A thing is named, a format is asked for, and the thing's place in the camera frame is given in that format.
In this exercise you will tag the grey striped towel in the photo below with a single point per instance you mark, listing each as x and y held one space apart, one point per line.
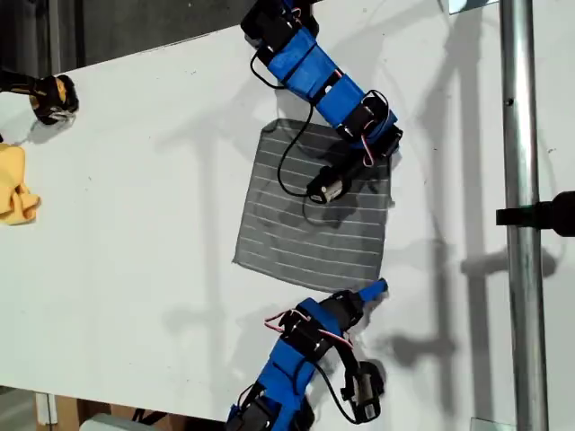
305 242

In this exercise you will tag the black clamp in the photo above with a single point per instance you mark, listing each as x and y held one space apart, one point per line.
539 215

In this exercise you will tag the white plastic container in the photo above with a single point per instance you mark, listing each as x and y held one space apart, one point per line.
105 424

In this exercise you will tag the white table leg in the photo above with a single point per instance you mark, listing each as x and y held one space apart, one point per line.
45 408

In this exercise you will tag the black yellow power tool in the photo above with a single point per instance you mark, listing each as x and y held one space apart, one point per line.
54 96

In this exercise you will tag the yellow cloth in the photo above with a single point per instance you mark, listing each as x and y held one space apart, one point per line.
13 188

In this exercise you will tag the black camera stalk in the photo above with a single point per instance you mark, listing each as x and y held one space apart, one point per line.
349 359
357 169

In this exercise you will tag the black camera box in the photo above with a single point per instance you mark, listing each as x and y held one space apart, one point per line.
366 390
325 184

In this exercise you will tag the steel post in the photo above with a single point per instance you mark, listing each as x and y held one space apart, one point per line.
521 134

